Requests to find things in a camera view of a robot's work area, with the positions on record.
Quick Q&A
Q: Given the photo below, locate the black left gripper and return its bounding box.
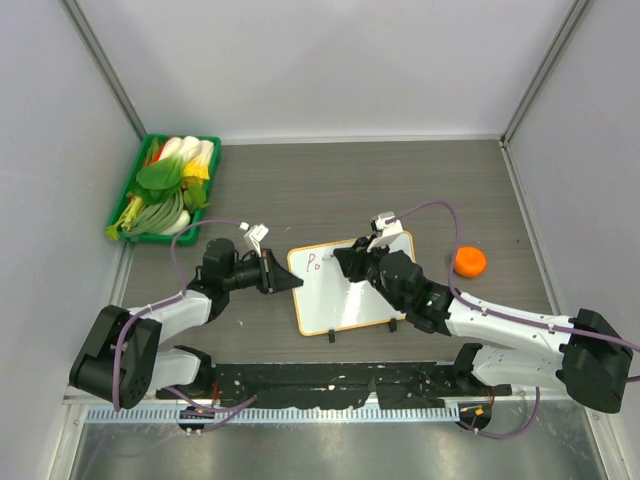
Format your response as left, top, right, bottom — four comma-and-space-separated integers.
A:
224, 249, 302, 294

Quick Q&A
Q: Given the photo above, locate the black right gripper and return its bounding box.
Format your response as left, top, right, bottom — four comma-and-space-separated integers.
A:
334, 234, 406, 311

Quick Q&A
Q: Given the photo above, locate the yellow framed whiteboard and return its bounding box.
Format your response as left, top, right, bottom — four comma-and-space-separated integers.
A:
287, 238, 405, 337

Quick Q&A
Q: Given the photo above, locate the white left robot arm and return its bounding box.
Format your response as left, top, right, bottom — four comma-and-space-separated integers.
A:
69, 238, 303, 409

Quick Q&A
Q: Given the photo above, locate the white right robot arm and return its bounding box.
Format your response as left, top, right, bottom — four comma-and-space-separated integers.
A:
332, 237, 633, 414

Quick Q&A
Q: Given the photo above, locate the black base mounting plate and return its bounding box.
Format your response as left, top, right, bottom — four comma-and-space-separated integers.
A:
177, 362, 512, 410

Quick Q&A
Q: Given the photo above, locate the orange round toy fruit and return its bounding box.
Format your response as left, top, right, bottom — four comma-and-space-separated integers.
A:
454, 246, 488, 278

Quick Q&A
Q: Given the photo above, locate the white radish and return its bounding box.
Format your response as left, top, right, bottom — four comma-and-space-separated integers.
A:
160, 210, 191, 236

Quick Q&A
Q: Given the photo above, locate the yellow flower vegetable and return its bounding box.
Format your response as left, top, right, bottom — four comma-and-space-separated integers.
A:
182, 156, 210, 189

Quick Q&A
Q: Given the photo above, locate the green long beans bundle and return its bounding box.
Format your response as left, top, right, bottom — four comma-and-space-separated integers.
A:
121, 191, 184, 237

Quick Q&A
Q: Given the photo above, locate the green leafy bok choy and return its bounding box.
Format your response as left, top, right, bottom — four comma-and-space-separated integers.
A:
129, 155, 184, 205

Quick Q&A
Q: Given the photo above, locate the green plastic crate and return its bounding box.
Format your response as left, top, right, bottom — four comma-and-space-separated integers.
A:
105, 134, 221, 244

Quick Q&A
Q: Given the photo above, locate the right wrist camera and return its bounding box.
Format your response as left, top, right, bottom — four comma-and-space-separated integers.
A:
367, 212, 404, 252

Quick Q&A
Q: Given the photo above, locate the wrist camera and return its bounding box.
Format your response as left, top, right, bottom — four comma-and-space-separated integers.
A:
367, 212, 404, 252
239, 222, 269, 257

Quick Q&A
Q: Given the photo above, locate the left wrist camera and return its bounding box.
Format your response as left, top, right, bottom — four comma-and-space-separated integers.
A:
239, 222, 269, 257

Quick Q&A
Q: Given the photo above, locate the slotted cable duct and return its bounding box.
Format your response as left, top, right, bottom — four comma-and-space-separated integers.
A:
84, 403, 460, 425

